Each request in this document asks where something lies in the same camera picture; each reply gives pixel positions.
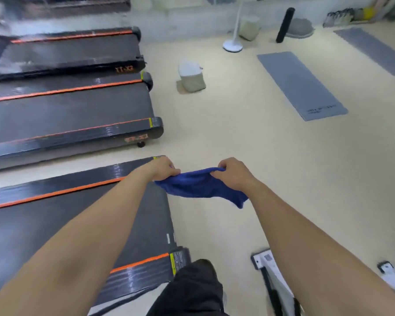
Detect person's left forearm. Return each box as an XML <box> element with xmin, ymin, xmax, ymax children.
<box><xmin>0</xmin><ymin>164</ymin><xmax>155</xmax><ymax>316</ymax></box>

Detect black foam roller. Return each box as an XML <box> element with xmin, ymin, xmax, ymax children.
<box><xmin>275</xmin><ymin>7</ymin><xmax>296</xmax><ymax>44</ymax></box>

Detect black treadmill with orange stripes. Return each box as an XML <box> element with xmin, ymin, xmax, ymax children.
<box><xmin>0</xmin><ymin>26</ymin><xmax>147</xmax><ymax>83</ymax></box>
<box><xmin>0</xmin><ymin>156</ymin><xmax>192</xmax><ymax>316</ymax></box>
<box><xmin>0</xmin><ymin>72</ymin><xmax>164</xmax><ymax>172</ymax></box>

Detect grey cushion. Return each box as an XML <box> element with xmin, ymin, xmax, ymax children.
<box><xmin>286</xmin><ymin>18</ymin><xmax>315</xmax><ymax>39</ymax></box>

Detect person's right forearm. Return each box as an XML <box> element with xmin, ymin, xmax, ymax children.
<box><xmin>247</xmin><ymin>180</ymin><xmax>395</xmax><ymax>316</ymax></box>

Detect blue cloth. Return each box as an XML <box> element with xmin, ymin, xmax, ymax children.
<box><xmin>154</xmin><ymin>167</ymin><xmax>249</xmax><ymax>209</ymax></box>

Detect row of shoes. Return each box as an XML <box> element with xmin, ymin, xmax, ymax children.
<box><xmin>323</xmin><ymin>8</ymin><xmax>364</xmax><ymax>28</ymax></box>

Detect white floor scale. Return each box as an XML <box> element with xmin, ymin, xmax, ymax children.
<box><xmin>250</xmin><ymin>249</ymin><xmax>305</xmax><ymax>316</ymax></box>

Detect person's black trousers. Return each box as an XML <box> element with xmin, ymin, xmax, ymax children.
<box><xmin>146</xmin><ymin>259</ymin><xmax>229</xmax><ymax>316</ymax></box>

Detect person's left hand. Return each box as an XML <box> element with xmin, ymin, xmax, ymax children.
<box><xmin>147</xmin><ymin>156</ymin><xmax>181</xmax><ymax>182</ymax></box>

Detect white device with black corner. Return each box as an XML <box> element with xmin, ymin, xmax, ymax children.
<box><xmin>377</xmin><ymin>260</ymin><xmax>395</xmax><ymax>293</ymax></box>

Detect grey yoga mat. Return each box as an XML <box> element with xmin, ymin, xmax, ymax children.
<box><xmin>333</xmin><ymin>27</ymin><xmax>395</xmax><ymax>77</ymax></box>
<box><xmin>257</xmin><ymin>51</ymin><xmax>349</xmax><ymax>122</ymax></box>

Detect person's right hand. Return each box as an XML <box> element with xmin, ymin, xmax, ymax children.
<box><xmin>210</xmin><ymin>157</ymin><xmax>260</xmax><ymax>192</ymax></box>

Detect white standing fan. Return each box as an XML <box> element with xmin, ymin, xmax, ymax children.
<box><xmin>223</xmin><ymin>0</ymin><xmax>247</xmax><ymax>53</ymax></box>

